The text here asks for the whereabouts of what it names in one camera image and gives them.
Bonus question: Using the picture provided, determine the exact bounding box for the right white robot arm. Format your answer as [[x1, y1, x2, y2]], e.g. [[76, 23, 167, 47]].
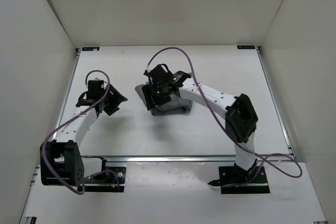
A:
[[137, 64, 258, 182]]

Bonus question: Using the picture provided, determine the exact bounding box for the grey pleated skirt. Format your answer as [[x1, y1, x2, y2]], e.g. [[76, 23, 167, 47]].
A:
[[149, 94, 193, 116]]

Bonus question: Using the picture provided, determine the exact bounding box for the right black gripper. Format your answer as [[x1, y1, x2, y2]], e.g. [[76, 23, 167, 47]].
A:
[[144, 82, 172, 110]]

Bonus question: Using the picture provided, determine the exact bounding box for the left blue table sticker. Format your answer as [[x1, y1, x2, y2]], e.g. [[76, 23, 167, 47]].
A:
[[81, 47, 100, 51]]

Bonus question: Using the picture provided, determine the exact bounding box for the blue table sticker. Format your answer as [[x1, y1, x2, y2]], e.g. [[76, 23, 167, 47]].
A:
[[81, 47, 100, 51], [237, 45, 255, 50]]

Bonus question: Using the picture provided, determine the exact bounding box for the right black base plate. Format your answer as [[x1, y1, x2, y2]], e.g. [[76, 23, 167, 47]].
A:
[[218, 166, 270, 195]]

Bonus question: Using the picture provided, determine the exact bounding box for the right blue table sticker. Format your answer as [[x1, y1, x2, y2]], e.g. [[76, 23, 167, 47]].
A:
[[237, 45, 255, 50]]

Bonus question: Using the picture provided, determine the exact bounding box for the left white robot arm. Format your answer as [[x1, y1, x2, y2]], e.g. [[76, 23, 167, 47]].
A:
[[40, 79, 128, 187]]

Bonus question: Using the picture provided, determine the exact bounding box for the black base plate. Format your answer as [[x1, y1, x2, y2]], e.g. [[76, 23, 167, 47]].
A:
[[218, 166, 270, 195], [85, 162, 127, 193]]

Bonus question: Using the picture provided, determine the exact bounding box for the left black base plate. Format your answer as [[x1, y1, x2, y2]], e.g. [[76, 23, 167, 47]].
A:
[[85, 162, 127, 193]]

